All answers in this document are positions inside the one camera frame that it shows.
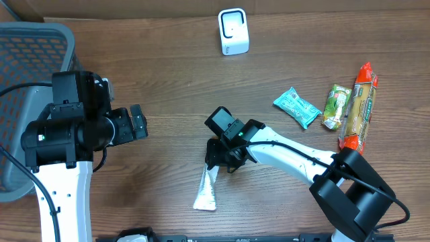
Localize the teal snack packet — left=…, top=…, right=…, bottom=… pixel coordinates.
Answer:
left=273, top=87, right=322, bottom=129

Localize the green tea packet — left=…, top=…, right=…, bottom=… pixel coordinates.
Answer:
left=322, top=84, right=352, bottom=130

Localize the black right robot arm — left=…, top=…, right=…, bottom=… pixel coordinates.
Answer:
left=205, top=106, right=395, bottom=241

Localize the white barcode scanner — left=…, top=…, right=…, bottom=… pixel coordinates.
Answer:
left=218, top=8, right=250, bottom=56

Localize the white tube gold cap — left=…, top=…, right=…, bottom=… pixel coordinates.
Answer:
left=193, top=164, right=219, bottom=211

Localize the orange spaghetti packet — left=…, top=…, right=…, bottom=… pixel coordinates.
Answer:
left=339, top=62, right=378, bottom=155

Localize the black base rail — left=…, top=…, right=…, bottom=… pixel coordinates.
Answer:
left=95, top=227, right=396, bottom=242

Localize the grey plastic mesh basket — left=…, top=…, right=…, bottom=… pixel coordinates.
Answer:
left=0, top=22, right=83, bottom=204

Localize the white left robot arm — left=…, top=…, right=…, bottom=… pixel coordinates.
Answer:
left=21, top=71, right=148, bottom=241

